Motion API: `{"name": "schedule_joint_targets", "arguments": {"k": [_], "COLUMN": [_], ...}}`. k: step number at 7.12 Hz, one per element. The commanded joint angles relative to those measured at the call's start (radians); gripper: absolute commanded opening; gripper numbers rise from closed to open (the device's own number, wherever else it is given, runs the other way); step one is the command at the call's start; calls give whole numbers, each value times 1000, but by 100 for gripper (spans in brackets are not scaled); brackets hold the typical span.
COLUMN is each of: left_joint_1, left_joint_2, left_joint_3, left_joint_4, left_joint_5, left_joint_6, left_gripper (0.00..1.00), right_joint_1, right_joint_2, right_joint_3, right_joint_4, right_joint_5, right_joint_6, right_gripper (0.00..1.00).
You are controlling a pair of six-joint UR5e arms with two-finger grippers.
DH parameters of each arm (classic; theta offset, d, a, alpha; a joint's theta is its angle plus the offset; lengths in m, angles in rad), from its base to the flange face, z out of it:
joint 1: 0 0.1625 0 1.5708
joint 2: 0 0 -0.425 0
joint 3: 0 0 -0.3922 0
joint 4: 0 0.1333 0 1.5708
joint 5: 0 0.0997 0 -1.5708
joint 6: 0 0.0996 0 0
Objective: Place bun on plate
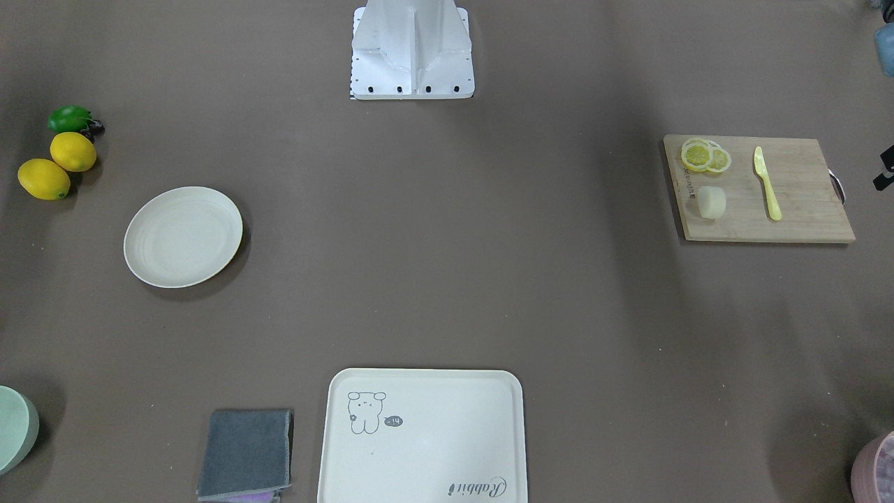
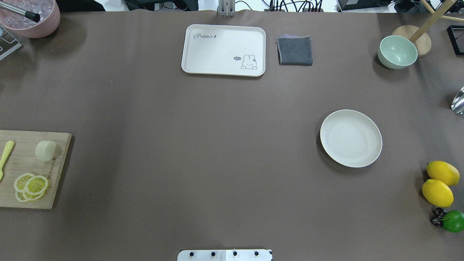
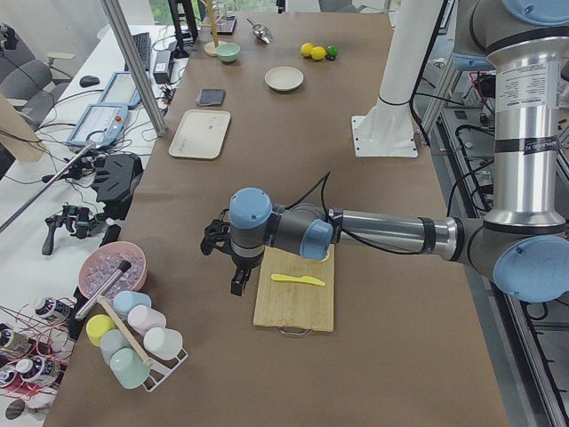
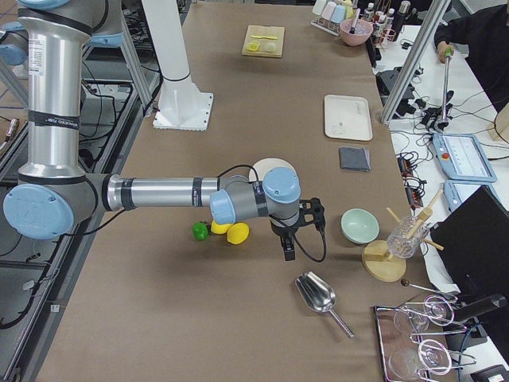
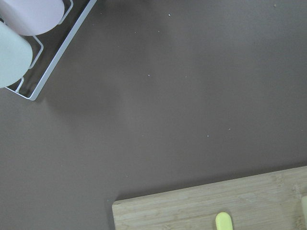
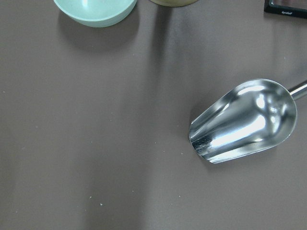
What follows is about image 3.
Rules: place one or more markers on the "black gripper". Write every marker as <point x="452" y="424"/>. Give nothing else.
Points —
<point x="244" y="264"/>

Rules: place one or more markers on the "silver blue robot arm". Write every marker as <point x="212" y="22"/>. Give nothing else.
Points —
<point x="519" y="245"/>

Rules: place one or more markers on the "beige rectangular tray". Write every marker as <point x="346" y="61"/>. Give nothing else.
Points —
<point x="200" y="134"/>

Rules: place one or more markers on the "yellow plastic knife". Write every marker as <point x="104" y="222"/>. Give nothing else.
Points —
<point x="305" y="279"/>

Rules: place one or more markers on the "bamboo cutting board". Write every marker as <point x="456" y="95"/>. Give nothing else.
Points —
<point x="295" y="307"/>

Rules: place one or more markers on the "white cup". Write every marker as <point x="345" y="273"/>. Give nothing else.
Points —
<point x="165" y="343"/>

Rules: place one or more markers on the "pink cup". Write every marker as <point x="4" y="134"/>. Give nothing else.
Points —
<point x="142" y="318"/>

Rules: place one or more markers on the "metal muddler black tip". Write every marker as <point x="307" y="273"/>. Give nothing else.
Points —
<point x="82" y="312"/>

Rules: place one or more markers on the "light blue cup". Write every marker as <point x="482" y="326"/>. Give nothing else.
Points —
<point x="126" y="300"/>

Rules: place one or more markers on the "white cup rack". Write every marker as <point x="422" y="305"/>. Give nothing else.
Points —
<point x="161" y="370"/>

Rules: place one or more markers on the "pink bowl with ice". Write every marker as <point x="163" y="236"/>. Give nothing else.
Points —
<point x="105" y="260"/>

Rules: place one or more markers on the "grey cup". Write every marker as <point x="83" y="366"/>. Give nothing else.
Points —
<point x="111" y="342"/>

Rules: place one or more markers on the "mint green cup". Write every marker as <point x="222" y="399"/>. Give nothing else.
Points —
<point x="129" y="368"/>

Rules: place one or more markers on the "yellow cup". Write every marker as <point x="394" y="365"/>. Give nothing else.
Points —
<point x="97" y="326"/>

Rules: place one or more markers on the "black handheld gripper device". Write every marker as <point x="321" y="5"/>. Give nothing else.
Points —
<point x="115" y="180"/>

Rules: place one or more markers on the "grey folded cloth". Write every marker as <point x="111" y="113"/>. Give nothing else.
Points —
<point x="210" y="97"/>

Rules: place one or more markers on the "cream round plate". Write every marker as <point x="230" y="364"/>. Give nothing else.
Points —
<point x="283" y="78"/>

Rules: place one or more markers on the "blue teach pendant near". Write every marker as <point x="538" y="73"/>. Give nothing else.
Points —
<point x="101" y="124"/>

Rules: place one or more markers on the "blue teach pendant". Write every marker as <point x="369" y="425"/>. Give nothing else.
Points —
<point x="101" y="124"/>
<point x="121" y="89"/>

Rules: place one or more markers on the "blue teach pendant far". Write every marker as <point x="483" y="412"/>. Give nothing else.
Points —
<point x="121" y="89"/>

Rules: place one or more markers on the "mint green bowl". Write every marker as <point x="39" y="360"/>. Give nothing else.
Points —
<point x="228" y="52"/>

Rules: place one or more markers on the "wooden cup tree stand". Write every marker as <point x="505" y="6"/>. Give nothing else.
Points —
<point x="211" y="23"/>

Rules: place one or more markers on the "yellow lemon near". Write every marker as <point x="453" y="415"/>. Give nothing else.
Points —
<point x="318" y="53"/>

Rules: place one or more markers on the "yellow lemon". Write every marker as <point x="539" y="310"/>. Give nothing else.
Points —
<point x="318" y="53"/>
<point x="306" y="50"/>

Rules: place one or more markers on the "yellow lemon far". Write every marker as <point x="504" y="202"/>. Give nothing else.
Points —
<point x="306" y="50"/>

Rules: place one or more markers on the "green lime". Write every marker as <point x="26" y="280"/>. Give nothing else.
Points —
<point x="331" y="52"/>

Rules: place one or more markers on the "metal scoop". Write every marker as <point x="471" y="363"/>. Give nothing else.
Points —
<point x="261" y="32"/>

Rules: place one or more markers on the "black computer mouse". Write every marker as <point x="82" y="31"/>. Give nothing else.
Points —
<point x="88" y="81"/>

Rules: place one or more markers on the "black keyboard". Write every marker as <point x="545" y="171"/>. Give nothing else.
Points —
<point x="142" y="42"/>

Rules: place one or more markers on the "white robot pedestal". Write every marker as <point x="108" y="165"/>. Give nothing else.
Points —
<point x="387" y="129"/>

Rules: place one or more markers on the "aluminium frame post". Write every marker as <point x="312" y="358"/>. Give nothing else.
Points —
<point x="122" y="33"/>

